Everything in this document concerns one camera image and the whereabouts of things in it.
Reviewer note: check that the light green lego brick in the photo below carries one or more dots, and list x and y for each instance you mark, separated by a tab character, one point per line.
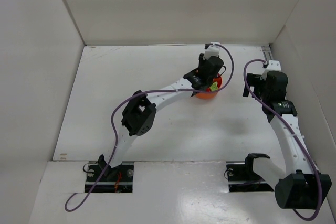
214	86

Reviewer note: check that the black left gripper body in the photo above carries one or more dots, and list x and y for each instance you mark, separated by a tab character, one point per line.
202	63

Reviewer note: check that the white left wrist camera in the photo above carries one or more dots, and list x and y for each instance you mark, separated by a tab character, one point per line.
211	49

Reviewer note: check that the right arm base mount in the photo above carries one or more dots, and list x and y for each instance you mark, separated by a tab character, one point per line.
241	177

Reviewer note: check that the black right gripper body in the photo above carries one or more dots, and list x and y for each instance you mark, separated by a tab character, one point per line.
250	83

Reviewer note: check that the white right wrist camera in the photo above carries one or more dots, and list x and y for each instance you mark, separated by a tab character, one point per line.
272	65

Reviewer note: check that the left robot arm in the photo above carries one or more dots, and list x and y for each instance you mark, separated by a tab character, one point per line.
135	116

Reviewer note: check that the orange round divided container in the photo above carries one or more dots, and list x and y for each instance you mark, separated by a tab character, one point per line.
208	93

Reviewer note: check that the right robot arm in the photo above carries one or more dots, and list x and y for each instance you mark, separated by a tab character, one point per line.
300	185

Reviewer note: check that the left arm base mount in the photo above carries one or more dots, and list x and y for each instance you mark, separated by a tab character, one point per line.
116	180

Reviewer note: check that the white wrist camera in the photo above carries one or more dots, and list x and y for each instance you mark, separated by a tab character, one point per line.
211	49
272	65

